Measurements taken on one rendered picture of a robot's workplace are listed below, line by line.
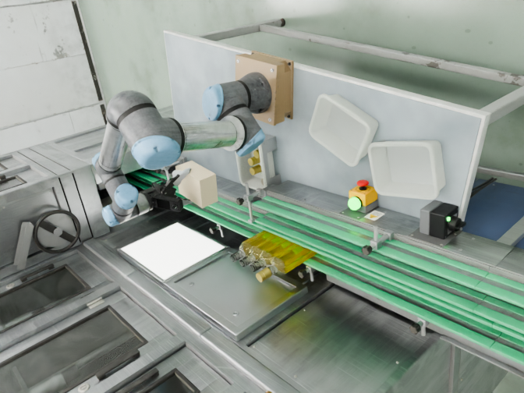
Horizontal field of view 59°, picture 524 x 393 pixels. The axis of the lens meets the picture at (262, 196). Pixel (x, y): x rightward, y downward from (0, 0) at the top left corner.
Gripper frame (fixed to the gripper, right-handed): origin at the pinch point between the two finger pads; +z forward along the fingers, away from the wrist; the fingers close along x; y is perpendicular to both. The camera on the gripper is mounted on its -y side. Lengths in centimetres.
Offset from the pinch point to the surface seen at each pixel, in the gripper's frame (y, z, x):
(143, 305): -6.5, -32.2, 37.4
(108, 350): -17, -51, 38
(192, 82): 49, 35, -22
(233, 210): -0.7, 17.9, 19.1
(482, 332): -108, 20, 10
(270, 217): -21.7, 20.1, 13.6
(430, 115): -73, 37, -39
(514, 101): -84, 66, -38
